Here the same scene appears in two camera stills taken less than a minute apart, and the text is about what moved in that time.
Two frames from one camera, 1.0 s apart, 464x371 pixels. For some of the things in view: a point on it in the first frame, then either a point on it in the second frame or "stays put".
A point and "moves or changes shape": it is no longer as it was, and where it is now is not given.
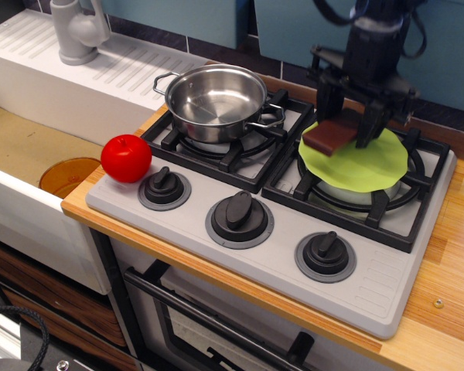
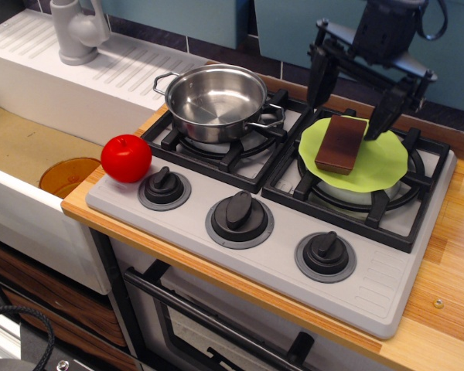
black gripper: x=370 y=68 to x=381 y=43
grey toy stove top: x=281 y=244 stays put
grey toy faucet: x=78 y=35 stays put
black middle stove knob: x=240 y=222 stays put
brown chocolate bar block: x=329 y=137 moves or changes shape
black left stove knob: x=164 y=190 stays put
